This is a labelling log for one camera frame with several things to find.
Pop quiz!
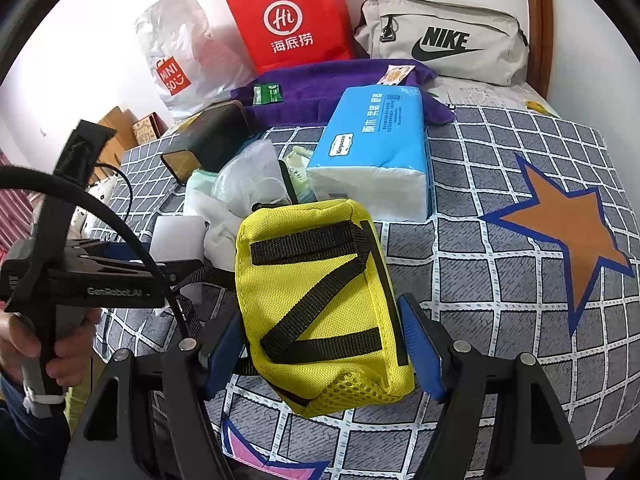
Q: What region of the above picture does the red paper bag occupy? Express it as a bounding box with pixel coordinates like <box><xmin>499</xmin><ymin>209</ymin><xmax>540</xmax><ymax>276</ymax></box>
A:
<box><xmin>223</xmin><ymin>0</ymin><xmax>357</xmax><ymax>76</ymax></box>

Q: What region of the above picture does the white fruit print sheet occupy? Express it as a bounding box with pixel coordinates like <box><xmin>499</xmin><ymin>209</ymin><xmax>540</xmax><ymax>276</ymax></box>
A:
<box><xmin>430</xmin><ymin>80</ymin><xmax>556</xmax><ymax>116</ymax></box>

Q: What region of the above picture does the patterned paper tag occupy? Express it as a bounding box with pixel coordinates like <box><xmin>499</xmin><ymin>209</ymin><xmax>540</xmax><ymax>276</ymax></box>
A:
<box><xmin>375</xmin><ymin>62</ymin><xmax>418</xmax><ymax>87</ymax></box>

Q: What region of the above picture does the person's left forearm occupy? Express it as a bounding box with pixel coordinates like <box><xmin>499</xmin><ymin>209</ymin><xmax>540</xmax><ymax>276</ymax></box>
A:
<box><xmin>0</xmin><ymin>370</ymin><xmax>76</xmax><ymax>480</ymax></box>

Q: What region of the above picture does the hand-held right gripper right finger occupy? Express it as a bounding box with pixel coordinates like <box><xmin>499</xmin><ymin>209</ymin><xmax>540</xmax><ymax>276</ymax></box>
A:
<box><xmin>395</xmin><ymin>292</ymin><xmax>586</xmax><ymax>480</ymax></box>

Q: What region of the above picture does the grey checked bed sheet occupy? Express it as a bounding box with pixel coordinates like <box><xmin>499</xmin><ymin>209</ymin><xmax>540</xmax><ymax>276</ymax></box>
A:
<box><xmin>95</xmin><ymin>87</ymin><xmax>640</xmax><ymax>480</ymax></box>

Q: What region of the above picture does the green snack packet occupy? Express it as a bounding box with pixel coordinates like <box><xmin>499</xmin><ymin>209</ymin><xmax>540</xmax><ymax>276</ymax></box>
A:
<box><xmin>280</xmin><ymin>146</ymin><xmax>318</xmax><ymax>206</ymax></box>

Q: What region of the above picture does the thick black cable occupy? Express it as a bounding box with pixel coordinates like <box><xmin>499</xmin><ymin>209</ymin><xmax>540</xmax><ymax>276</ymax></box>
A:
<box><xmin>0</xmin><ymin>166</ymin><xmax>196</xmax><ymax>346</ymax></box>

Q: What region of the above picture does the purple towel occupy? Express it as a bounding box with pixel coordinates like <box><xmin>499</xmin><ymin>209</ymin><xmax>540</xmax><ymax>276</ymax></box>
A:
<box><xmin>230</xmin><ymin>59</ymin><xmax>456</xmax><ymax>128</ymax></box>

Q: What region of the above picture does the white box with bottle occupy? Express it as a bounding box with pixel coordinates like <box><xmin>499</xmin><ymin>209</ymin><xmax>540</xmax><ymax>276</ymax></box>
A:
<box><xmin>150</xmin><ymin>215</ymin><xmax>208</xmax><ymax>261</ymax></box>

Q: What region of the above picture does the brown cardboard box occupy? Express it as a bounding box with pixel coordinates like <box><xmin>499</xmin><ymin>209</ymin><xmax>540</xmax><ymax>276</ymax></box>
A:
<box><xmin>97</xmin><ymin>106</ymin><xmax>137</xmax><ymax>151</ymax></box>

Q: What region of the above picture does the green sock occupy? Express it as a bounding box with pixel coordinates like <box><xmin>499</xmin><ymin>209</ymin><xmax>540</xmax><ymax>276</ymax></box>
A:
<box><xmin>185</xmin><ymin>167</ymin><xmax>226</xmax><ymax>206</ymax></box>

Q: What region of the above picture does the thin black cable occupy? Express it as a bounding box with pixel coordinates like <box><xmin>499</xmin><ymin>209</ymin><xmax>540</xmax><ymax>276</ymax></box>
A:
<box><xmin>94</xmin><ymin>161</ymin><xmax>135</xmax><ymax>217</ymax></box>

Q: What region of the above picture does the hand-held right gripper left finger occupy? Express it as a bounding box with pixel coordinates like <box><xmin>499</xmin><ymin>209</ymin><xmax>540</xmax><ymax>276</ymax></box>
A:
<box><xmin>59</xmin><ymin>310</ymin><xmax>246</xmax><ymax>480</ymax></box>

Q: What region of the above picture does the clear plastic bag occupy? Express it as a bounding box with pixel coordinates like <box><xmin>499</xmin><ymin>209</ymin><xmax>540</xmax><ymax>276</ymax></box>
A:
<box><xmin>212</xmin><ymin>140</ymin><xmax>291</xmax><ymax>211</ymax></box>

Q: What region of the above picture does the person's left hand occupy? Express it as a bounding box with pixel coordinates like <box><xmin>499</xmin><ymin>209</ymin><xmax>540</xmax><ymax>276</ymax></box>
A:
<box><xmin>0</xmin><ymin>305</ymin><xmax>103</xmax><ymax>396</ymax></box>

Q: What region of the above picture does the small green packet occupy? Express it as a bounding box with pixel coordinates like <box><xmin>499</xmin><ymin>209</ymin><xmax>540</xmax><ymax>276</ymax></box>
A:
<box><xmin>252</xmin><ymin>83</ymin><xmax>283</xmax><ymax>107</ymax></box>

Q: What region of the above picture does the grey waist bag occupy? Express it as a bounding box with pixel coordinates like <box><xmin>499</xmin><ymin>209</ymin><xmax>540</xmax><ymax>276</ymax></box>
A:
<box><xmin>354</xmin><ymin>0</ymin><xmax>531</xmax><ymax>86</ymax></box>

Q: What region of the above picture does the white sock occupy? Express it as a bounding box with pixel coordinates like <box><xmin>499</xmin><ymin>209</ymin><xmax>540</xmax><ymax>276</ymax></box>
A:
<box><xmin>202</xmin><ymin>205</ymin><xmax>251</xmax><ymax>271</ymax></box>

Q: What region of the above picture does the yellow pouch with black straps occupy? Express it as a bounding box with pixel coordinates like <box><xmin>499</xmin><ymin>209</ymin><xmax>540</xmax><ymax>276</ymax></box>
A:
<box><xmin>172</xmin><ymin>199</ymin><xmax>416</xmax><ymax>417</ymax></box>

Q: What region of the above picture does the blue tissue pack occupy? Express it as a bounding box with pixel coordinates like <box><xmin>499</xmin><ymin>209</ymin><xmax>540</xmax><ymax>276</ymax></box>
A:
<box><xmin>306</xmin><ymin>85</ymin><xmax>432</xmax><ymax>223</ymax></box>

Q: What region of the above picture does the red striped cloth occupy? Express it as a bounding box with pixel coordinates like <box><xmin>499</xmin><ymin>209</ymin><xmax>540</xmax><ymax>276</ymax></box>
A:
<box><xmin>0</xmin><ymin>190</ymin><xmax>46</xmax><ymax>252</ymax></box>

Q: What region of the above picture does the white plastic shopping bag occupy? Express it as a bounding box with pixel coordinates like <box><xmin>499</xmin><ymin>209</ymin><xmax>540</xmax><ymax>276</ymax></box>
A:
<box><xmin>135</xmin><ymin>0</ymin><xmax>256</xmax><ymax>121</ymax></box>

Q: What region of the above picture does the dark green box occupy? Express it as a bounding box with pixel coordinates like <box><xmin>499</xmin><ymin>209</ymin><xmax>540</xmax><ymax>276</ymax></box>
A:
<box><xmin>161</xmin><ymin>101</ymin><xmax>251</xmax><ymax>181</ymax></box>

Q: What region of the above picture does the wooden bed frame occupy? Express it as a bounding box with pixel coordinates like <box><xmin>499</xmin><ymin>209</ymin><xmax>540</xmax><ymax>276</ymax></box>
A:
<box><xmin>522</xmin><ymin>0</ymin><xmax>553</xmax><ymax>101</ymax></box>

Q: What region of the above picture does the patterned small box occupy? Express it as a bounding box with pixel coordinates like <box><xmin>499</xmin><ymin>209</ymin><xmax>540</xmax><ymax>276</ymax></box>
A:
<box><xmin>132</xmin><ymin>115</ymin><xmax>168</xmax><ymax>146</ymax></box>

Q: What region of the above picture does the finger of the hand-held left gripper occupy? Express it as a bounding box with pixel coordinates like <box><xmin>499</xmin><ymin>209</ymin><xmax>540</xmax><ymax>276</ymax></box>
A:
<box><xmin>70</xmin><ymin>239</ymin><xmax>153</xmax><ymax>260</ymax></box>
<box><xmin>90</xmin><ymin>256</ymin><xmax>205</xmax><ymax>283</ymax></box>

